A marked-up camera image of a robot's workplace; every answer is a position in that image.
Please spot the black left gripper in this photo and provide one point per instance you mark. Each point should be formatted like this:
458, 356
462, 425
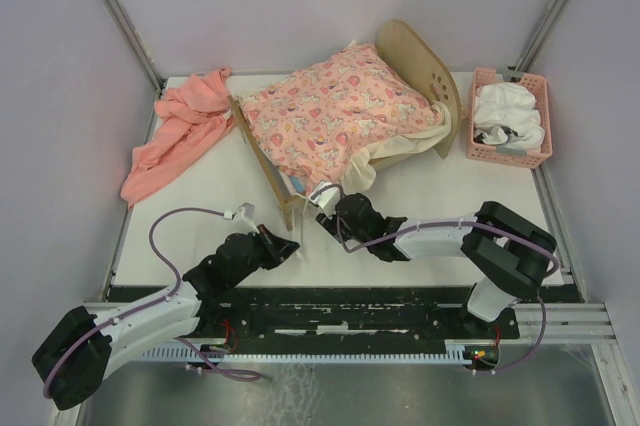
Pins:
278, 249

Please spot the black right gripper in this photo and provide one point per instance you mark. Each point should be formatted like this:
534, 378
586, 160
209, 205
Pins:
330, 224

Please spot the pink unicorn print mattress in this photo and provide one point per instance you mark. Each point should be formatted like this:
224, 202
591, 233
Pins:
328, 123

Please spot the wooden striped pet bed frame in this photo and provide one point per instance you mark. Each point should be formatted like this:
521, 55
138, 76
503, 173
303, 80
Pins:
401, 48

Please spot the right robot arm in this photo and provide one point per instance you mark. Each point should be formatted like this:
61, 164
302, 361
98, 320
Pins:
514, 255

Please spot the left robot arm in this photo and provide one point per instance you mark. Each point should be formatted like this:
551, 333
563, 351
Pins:
85, 348

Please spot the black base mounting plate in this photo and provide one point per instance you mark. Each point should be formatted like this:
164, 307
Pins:
348, 320

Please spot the salmon pink cloth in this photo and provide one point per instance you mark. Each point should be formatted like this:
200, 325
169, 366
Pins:
195, 116

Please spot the white cloth in basket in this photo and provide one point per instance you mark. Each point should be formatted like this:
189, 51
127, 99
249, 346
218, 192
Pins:
505, 115

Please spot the pink plastic basket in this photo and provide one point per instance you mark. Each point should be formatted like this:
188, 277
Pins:
501, 155

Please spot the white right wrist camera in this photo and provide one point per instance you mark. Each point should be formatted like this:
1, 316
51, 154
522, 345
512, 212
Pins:
325, 197

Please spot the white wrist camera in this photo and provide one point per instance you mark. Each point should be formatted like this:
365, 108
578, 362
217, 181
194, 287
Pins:
242, 219
325, 197

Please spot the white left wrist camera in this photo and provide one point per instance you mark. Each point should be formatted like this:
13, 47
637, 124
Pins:
242, 219

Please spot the white slotted cable duct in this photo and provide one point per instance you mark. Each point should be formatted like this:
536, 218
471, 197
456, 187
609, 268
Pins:
174, 352

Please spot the right aluminium frame post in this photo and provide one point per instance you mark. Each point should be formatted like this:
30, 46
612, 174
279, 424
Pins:
551, 15

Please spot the aluminium frame post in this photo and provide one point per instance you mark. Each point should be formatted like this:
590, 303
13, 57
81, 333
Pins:
551, 15
134, 42

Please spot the left aluminium frame post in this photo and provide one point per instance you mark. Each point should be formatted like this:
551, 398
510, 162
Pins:
134, 42

